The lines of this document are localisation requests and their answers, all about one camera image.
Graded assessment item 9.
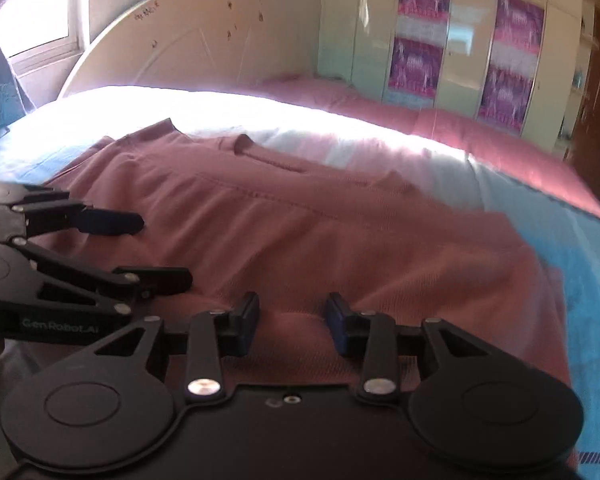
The cream arched headboard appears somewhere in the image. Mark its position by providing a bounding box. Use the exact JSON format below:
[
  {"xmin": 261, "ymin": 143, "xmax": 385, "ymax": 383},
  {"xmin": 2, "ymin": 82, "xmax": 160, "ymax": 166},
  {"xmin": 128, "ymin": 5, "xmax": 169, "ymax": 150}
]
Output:
[{"xmin": 60, "ymin": 0, "xmax": 327, "ymax": 99}]

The pink pillow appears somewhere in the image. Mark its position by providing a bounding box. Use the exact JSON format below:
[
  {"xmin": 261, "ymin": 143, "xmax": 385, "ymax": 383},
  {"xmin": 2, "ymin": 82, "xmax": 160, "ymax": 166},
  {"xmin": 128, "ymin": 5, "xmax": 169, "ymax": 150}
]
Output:
[{"xmin": 415, "ymin": 107, "xmax": 600, "ymax": 222}]

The pink long-sleeved sweater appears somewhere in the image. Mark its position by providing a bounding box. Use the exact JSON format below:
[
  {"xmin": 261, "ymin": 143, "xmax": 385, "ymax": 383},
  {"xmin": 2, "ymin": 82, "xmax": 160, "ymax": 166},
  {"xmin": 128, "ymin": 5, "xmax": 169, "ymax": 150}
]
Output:
[{"xmin": 0, "ymin": 117, "xmax": 581, "ymax": 467}]

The white bed sheet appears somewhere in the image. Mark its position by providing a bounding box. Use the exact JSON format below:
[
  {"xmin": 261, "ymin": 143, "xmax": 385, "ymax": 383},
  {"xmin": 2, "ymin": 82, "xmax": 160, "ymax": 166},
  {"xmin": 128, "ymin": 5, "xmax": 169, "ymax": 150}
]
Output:
[{"xmin": 10, "ymin": 85, "xmax": 506, "ymax": 201}]

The cream wardrobe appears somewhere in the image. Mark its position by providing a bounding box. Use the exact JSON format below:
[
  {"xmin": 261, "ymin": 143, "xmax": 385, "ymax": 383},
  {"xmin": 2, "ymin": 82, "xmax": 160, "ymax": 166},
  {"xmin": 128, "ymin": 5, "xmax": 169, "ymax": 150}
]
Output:
[{"xmin": 317, "ymin": 0, "xmax": 599, "ymax": 157}]

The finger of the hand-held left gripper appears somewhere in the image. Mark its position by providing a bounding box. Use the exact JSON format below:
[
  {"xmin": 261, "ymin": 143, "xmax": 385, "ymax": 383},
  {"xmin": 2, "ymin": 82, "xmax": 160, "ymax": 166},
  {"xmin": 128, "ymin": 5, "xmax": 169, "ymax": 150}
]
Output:
[
  {"xmin": 10, "ymin": 239, "xmax": 194, "ymax": 317},
  {"xmin": 9, "ymin": 184, "xmax": 146, "ymax": 239}
]

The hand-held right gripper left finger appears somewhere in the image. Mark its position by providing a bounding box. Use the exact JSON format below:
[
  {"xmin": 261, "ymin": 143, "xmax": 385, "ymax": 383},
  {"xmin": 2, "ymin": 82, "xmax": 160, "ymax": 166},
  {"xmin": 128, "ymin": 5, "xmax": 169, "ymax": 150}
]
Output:
[{"xmin": 94, "ymin": 291, "xmax": 262, "ymax": 404}]

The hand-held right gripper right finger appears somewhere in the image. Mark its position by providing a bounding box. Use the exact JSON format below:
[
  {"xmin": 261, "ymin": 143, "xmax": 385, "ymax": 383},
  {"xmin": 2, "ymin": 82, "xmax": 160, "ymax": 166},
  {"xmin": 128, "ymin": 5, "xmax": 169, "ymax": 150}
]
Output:
[{"xmin": 326, "ymin": 292, "xmax": 487, "ymax": 404}]

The window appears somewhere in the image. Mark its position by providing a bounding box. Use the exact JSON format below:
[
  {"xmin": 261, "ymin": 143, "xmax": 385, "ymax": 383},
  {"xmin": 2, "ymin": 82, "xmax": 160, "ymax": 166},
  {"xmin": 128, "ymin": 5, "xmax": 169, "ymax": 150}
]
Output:
[{"xmin": 0, "ymin": 0, "xmax": 92, "ymax": 77}]

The cream corner shelf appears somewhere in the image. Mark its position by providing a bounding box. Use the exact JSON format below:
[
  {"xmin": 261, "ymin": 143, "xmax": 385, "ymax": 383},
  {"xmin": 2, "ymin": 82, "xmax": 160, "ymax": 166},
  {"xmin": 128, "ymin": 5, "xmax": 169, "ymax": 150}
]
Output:
[{"xmin": 554, "ymin": 0, "xmax": 597, "ymax": 162}]

